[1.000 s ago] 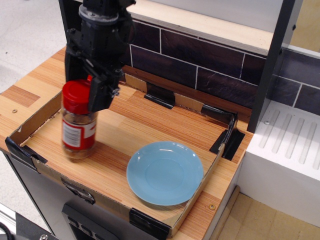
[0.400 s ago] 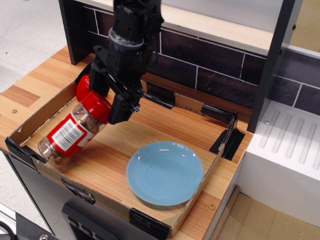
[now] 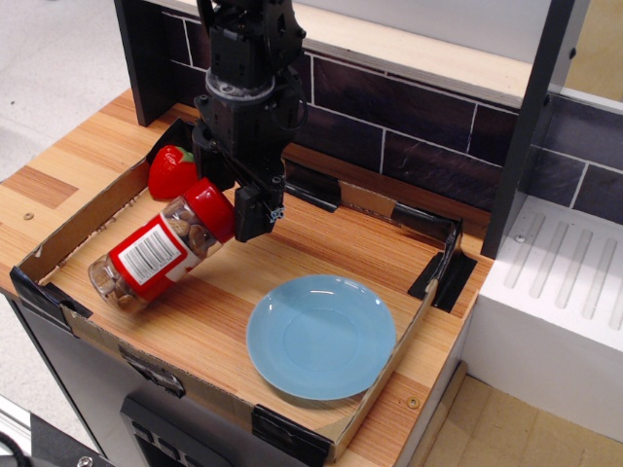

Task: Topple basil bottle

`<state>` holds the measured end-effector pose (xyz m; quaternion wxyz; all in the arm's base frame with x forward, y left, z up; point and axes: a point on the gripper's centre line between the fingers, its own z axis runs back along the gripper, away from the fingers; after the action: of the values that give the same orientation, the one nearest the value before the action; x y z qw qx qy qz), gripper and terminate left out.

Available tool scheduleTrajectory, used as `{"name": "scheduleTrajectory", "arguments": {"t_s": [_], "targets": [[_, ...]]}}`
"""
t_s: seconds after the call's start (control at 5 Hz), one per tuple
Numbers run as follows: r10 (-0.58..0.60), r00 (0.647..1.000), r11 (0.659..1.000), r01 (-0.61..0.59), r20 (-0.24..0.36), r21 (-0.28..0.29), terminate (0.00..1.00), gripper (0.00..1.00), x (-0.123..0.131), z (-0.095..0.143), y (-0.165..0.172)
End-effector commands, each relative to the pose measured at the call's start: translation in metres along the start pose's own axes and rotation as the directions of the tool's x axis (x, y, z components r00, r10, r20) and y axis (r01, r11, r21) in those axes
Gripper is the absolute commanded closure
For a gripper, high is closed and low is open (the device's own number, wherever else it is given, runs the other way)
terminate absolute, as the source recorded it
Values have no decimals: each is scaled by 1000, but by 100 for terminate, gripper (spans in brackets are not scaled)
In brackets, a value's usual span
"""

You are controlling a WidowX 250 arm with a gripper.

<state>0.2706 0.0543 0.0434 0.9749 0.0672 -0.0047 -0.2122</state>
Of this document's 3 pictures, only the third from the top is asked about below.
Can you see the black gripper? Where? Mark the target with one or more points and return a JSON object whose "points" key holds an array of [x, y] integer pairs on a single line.
{"points": [[237, 143]]}

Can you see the red-lidded spice bottle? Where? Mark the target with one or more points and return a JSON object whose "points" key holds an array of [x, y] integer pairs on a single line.
{"points": [[158, 254]]}

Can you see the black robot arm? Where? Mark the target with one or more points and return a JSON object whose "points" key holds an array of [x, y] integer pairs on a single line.
{"points": [[253, 45]]}

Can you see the cardboard fence with black tape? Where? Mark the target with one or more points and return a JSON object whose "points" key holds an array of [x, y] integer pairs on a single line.
{"points": [[185, 357]]}

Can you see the red toy bell pepper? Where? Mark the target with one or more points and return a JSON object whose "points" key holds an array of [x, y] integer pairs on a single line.
{"points": [[172, 173]]}

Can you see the light blue plate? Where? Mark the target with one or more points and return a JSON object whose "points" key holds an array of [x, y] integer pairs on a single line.
{"points": [[320, 337]]}

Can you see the black oven control panel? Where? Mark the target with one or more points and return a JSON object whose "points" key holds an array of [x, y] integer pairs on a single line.
{"points": [[162, 443]]}

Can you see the white dish drying rack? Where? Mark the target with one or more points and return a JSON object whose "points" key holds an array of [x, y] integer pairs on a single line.
{"points": [[547, 325]]}

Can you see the dark grey shelf frame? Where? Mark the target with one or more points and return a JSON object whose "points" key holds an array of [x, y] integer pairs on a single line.
{"points": [[486, 111]]}

